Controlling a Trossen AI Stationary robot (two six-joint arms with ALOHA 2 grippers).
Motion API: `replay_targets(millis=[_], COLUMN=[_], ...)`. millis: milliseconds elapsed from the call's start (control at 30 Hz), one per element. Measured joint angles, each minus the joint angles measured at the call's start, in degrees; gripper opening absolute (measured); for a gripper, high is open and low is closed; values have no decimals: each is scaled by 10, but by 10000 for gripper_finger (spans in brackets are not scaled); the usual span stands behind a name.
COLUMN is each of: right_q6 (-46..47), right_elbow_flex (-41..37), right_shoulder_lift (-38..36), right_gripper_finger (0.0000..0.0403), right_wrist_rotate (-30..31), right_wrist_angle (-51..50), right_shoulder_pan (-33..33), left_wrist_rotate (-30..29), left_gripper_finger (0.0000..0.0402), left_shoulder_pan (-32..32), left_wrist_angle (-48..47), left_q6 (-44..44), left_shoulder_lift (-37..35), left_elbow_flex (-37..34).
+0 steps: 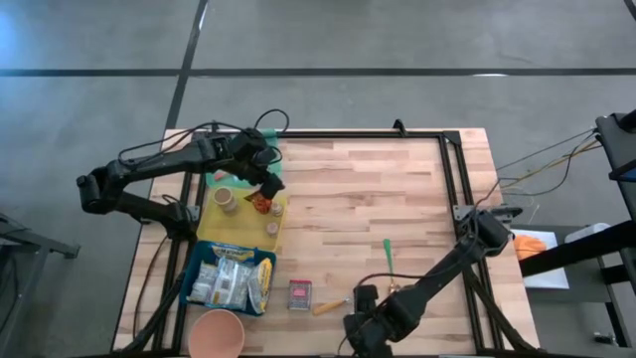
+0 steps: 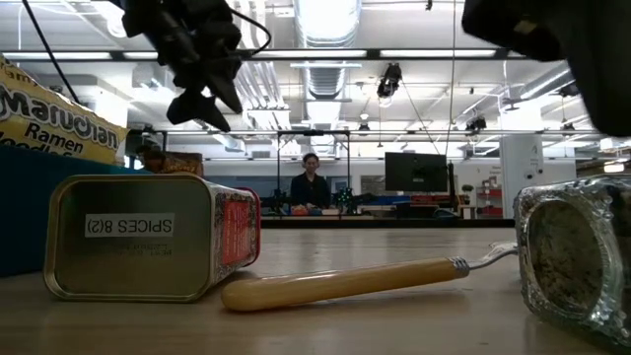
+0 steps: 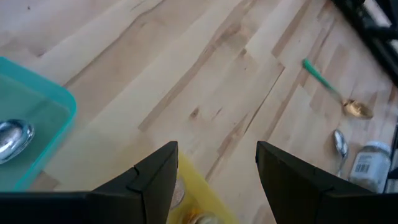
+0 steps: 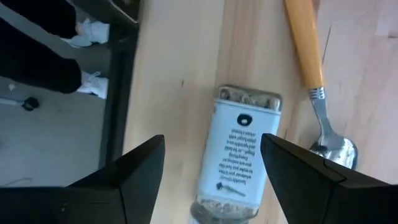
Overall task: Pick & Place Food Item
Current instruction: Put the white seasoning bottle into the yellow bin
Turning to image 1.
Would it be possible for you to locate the brown lidded jar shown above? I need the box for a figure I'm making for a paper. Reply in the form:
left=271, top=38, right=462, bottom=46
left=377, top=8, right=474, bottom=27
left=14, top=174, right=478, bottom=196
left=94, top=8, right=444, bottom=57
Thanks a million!
left=213, top=186, right=239, bottom=215

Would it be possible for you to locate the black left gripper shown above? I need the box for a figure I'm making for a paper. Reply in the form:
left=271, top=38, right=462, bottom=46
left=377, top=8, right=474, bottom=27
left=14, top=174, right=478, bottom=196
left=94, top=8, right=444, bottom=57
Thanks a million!
left=230, top=128, right=286, bottom=200

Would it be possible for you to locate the black metal stand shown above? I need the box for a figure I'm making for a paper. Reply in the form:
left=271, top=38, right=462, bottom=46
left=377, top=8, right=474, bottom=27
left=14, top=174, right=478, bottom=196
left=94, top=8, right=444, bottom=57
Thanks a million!
left=0, top=212, right=80, bottom=358

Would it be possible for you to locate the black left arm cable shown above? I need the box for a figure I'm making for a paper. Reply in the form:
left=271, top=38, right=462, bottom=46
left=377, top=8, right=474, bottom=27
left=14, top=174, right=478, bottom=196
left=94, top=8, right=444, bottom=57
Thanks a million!
left=117, top=107, right=291, bottom=168

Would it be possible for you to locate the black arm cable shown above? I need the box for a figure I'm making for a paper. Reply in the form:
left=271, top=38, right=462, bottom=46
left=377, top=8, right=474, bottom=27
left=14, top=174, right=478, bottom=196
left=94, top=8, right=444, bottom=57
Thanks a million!
left=337, top=213, right=481, bottom=357
left=117, top=107, right=291, bottom=168

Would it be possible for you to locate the peach plastic bowl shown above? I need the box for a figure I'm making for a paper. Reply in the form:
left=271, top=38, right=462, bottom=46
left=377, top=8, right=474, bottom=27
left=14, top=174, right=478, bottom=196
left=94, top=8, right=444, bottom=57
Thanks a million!
left=188, top=308, right=246, bottom=358

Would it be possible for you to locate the black metal beam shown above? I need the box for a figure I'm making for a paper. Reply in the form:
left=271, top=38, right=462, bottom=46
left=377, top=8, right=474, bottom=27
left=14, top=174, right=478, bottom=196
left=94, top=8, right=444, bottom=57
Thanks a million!
left=519, top=220, right=636, bottom=278

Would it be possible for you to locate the white plastic container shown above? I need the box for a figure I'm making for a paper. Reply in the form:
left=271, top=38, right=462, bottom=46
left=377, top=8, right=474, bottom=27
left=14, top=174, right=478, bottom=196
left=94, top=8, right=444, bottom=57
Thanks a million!
left=563, top=222, right=611, bottom=245

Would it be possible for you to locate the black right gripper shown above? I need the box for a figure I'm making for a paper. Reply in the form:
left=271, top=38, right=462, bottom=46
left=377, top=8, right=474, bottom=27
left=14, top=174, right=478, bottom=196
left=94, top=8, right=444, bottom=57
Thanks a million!
left=342, top=284, right=398, bottom=358

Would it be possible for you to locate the yellow plastic bin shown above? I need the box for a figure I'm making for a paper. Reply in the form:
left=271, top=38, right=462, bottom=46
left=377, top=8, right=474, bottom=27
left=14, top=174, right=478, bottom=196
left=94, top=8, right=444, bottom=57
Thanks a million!
left=196, top=186, right=289, bottom=253

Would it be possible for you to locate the blue plastic bin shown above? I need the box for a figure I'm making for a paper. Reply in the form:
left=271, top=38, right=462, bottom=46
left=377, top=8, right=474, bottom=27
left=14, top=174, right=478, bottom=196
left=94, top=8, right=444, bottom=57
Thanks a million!
left=179, top=241, right=277, bottom=317

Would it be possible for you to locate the white paper sheet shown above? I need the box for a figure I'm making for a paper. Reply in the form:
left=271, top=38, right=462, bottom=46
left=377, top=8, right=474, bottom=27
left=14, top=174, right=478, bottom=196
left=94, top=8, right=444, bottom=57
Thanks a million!
left=510, top=228, right=570, bottom=290

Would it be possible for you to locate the black table frame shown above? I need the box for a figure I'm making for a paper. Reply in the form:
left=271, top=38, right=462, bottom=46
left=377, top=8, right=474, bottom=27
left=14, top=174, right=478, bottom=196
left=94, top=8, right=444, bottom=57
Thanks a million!
left=116, top=127, right=541, bottom=358

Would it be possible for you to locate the gold spoon green handle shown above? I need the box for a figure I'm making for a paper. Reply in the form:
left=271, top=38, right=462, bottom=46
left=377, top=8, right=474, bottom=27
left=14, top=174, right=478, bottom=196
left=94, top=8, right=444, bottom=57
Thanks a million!
left=382, top=238, right=399, bottom=294

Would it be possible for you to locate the orange cloth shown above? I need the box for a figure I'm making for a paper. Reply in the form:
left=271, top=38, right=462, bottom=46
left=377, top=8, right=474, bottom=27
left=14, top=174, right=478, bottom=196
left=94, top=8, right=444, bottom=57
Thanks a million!
left=513, top=234, right=548, bottom=262

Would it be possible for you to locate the yellow Maruchan ramen packet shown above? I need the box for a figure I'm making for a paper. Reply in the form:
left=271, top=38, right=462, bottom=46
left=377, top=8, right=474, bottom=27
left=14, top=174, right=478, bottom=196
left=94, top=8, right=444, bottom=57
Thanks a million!
left=208, top=242, right=257, bottom=266
left=188, top=262, right=219, bottom=304
left=246, top=257, right=274, bottom=314

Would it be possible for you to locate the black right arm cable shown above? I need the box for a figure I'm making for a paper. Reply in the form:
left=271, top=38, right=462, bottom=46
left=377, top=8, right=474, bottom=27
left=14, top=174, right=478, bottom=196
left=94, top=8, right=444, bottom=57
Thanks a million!
left=337, top=213, right=481, bottom=357

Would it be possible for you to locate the teal green plastic bin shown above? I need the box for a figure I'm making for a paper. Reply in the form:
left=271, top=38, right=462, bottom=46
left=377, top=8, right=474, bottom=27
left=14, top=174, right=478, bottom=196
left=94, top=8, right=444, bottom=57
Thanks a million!
left=206, top=128, right=283, bottom=190

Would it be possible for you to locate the red spice box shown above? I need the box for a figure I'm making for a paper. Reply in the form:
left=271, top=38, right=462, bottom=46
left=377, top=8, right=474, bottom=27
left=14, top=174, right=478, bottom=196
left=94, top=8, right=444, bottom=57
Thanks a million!
left=287, top=278, right=313, bottom=311

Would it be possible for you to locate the spoon with yellow handle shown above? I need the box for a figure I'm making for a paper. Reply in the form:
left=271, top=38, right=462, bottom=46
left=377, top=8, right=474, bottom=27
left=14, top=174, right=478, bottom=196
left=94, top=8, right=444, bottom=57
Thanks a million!
left=311, top=296, right=352, bottom=316

